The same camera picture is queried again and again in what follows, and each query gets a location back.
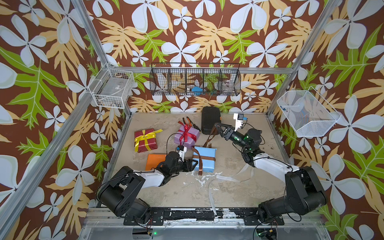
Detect white satin ribbon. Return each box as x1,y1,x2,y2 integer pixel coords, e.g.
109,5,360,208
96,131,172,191
208,164,254,217

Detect black hard case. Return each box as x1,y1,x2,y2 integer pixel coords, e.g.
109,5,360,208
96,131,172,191
201,107,221,135

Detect yellow satin ribbon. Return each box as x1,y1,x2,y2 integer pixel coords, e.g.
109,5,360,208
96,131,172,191
134,128,164,153

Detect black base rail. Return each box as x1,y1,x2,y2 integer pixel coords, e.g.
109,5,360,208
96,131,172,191
86,206,301,227

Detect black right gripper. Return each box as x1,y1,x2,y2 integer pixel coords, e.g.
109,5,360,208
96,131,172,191
216,124,251,153

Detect dark red gift box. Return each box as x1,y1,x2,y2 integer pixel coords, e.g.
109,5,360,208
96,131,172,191
134,128,159,154

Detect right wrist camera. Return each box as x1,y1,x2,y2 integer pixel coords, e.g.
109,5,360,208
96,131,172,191
234,113,248,131

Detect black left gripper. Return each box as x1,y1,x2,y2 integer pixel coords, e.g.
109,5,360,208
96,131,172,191
170,159,198,176

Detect white wire basket left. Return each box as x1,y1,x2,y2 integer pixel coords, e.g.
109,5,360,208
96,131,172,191
89,65,135,109

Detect black wire basket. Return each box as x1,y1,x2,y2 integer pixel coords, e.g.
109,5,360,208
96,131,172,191
149,63,242,96

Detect orange gift box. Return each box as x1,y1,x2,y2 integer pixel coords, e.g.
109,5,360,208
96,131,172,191
145,154,166,171

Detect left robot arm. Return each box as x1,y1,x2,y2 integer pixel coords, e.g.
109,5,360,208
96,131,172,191
96,150,199,222

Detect brown ribbon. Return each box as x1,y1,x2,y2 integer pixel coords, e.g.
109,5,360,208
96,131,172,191
192,127,218,176

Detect orange handled pliers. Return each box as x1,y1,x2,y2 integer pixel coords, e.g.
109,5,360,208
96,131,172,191
182,117,201,132

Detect white wire basket right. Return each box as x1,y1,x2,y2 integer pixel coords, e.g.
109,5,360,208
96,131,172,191
277,87,342,138

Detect red satin ribbon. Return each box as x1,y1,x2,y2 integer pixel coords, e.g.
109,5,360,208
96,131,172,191
177,121,198,145

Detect white wire basket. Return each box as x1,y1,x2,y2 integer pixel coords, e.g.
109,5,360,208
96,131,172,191
277,87,342,138
89,65,135,109

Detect purple gift box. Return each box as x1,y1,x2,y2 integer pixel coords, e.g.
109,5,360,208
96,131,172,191
174,123,200,149

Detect blue object in basket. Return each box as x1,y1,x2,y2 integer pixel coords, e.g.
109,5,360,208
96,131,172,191
192,87,204,96

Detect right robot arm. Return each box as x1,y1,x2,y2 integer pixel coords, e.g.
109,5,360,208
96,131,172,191
214,123,327,223

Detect light blue gift box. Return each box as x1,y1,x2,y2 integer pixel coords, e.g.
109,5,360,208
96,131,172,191
193,146,217,175

